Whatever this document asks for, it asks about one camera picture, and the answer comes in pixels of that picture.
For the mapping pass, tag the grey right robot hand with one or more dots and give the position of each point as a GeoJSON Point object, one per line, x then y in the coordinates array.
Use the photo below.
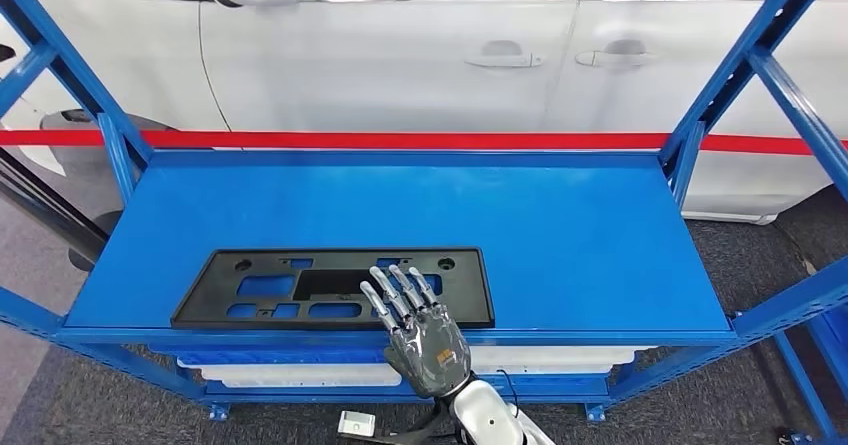
{"type": "Point", "coordinates": [427, 356]}

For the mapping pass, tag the black plastic plate frame part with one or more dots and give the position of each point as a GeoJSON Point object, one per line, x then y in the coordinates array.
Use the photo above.
{"type": "Point", "coordinates": [199, 309]}

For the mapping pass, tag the blue metal shelf rack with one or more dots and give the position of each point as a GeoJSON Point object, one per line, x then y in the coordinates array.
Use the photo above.
{"type": "Point", "coordinates": [530, 243]}

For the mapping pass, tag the blue wheeled shelf rack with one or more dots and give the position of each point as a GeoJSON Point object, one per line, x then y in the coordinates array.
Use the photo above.
{"type": "Point", "coordinates": [802, 389]}

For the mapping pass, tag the blue plastic crate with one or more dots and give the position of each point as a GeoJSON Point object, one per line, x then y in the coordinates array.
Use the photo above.
{"type": "Point", "coordinates": [265, 356]}

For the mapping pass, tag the white car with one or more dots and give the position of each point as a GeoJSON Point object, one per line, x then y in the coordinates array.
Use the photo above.
{"type": "Point", "coordinates": [371, 64]}

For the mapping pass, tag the black stanchion post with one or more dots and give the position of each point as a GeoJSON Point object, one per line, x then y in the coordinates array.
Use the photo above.
{"type": "Point", "coordinates": [53, 217]}

